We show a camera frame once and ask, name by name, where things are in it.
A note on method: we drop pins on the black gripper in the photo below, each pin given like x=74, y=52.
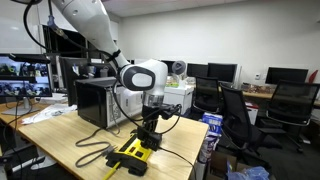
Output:
x=150, y=118

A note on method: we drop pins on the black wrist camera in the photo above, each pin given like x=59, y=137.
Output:
x=170, y=110

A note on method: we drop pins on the white box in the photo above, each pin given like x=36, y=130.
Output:
x=178, y=95

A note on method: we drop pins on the cardboard box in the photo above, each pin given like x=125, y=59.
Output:
x=218, y=165

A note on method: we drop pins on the white plastic bag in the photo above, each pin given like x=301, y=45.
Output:
x=50, y=111

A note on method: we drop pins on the yellow power strip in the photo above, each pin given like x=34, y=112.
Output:
x=133, y=151

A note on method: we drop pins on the blue and white carton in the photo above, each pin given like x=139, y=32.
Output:
x=212, y=123
x=207, y=146

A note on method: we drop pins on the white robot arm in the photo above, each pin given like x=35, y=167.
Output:
x=93, y=26

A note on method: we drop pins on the red object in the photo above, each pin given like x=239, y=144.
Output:
x=312, y=76

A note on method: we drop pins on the black microwave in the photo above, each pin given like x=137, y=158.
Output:
x=91, y=100

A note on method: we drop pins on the black plug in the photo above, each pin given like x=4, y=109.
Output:
x=149, y=144

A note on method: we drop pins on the monitor showing camera feeds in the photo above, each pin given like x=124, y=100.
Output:
x=25, y=78

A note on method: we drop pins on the black monitor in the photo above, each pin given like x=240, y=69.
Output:
x=222, y=71
x=70, y=80
x=196, y=70
x=286, y=75

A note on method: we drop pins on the black office chair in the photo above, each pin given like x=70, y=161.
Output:
x=206, y=93
x=240, y=116
x=293, y=100

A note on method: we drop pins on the blue plastic bag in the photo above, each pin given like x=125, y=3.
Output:
x=248, y=173

